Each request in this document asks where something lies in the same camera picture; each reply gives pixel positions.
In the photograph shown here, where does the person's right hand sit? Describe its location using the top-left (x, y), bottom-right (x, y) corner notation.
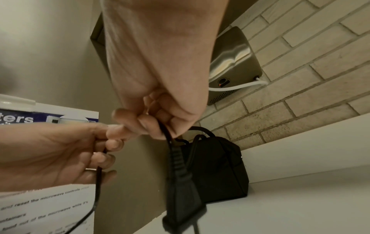
top-left (99, 0), bottom-right (231, 140)

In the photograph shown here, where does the person's left hand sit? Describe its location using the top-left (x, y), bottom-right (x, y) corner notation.
top-left (0, 121), bottom-right (140, 193)

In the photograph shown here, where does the black fabric bag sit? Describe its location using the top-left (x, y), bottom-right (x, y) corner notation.
top-left (173, 126), bottom-right (250, 204)

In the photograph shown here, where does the black power cord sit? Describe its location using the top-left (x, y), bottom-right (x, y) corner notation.
top-left (64, 121), bottom-right (208, 234)

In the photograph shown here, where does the purple and white poster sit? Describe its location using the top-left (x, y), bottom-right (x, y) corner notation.
top-left (0, 94), bottom-right (100, 234)

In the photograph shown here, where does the steel wall hand dryer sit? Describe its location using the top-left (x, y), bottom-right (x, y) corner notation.
top-left (206, 26), bottom-right (264, 106)

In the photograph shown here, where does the white power cable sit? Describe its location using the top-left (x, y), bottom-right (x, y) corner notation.
top-left (209, 77), bottom-right (269, 93)

